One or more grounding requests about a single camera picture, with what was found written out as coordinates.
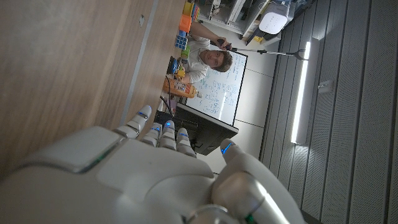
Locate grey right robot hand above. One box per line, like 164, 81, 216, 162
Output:
0, 104, 307, 224

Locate long reacher grabber stick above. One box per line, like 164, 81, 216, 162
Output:
216, 38, 308, 62

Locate yellow toy container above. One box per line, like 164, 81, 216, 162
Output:
182, 0, 195, 17

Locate black computer monitor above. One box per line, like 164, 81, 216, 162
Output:
153, 103, 239, 156

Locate orange bottle with label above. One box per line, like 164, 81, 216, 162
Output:
162, 77, 203, 100

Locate whiteboard with blue writing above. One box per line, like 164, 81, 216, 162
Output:
185, 46, 249, 127

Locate seated person in white shirt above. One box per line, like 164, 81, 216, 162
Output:
180, 21, 233, 85

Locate blue rubiks cube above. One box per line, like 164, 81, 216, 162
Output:
174, 33, 189, 51

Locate long ceiling light bar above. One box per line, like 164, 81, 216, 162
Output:
290, 40, 312, 144

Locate white shelving unit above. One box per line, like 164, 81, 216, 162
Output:
197, 0, 271, 35

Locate white ceiling sensor box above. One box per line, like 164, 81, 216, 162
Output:
317, 80, 333, 95

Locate white air purifier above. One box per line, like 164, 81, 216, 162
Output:
258, 1, 290, 35

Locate black cable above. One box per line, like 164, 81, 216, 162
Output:
159, 74, 174, 114

